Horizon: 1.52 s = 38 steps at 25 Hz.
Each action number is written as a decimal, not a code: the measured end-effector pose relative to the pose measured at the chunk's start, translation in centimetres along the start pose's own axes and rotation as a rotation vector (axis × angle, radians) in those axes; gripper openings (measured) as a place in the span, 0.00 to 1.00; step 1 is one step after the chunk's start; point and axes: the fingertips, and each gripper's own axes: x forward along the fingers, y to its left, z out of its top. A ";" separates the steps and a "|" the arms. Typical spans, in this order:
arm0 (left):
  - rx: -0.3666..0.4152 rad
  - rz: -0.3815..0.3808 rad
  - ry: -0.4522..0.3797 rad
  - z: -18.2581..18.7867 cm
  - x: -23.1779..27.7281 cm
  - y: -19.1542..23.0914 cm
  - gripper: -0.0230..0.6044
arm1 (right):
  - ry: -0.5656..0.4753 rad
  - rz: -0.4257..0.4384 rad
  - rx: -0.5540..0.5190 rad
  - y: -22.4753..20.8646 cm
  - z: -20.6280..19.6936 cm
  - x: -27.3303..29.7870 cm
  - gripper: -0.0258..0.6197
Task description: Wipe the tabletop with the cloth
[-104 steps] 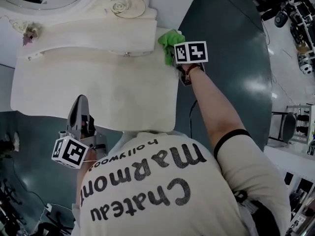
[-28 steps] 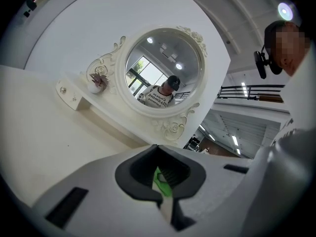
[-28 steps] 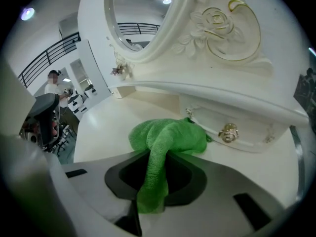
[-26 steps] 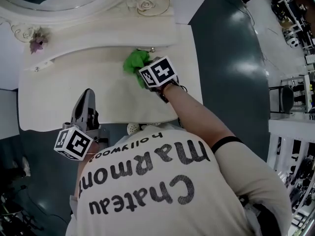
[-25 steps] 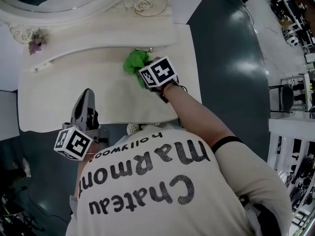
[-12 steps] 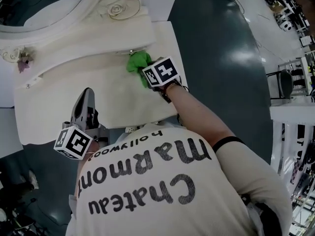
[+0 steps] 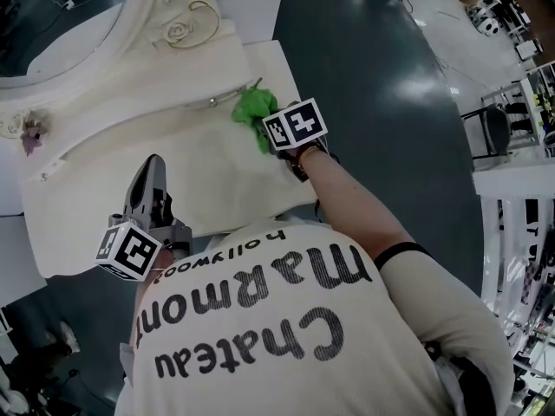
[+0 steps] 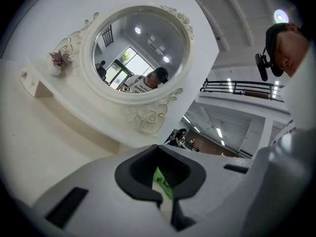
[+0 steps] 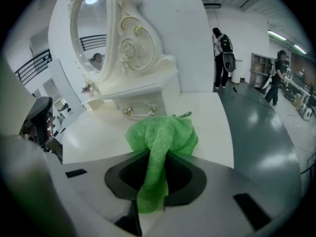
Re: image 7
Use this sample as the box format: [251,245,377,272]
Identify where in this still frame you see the white dressing table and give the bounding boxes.
[19,39,320,279]

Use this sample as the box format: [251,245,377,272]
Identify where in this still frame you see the person's left forearm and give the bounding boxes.
[147,249,174,285]

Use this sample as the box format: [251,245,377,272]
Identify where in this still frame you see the person's right forearm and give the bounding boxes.
[303,147,417,268]

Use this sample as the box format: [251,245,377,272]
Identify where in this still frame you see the white cabinet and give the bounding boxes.
[472,156,555,333]

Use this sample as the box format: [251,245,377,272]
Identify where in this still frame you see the green cloth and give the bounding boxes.
[231,75,279,155]

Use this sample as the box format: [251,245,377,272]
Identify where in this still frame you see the white metal shelf rack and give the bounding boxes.
[480,61,555,153]

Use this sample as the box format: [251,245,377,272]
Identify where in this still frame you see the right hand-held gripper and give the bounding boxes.
[261,96,330,185]

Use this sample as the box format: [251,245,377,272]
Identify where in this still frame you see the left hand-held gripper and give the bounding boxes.
[94,153,194,283]

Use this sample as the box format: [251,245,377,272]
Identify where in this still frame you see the person's cream printed t-shirt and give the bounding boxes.
[114,218,515,416]

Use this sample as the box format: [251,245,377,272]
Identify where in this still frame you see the black metal chair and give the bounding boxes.
[460,101,516,160]

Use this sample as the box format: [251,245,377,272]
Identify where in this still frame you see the thin wrist bracelet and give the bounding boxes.
[297,144,325,169]

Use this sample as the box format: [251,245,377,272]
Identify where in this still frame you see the pink artificial flower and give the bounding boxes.
[19,108,53,158]

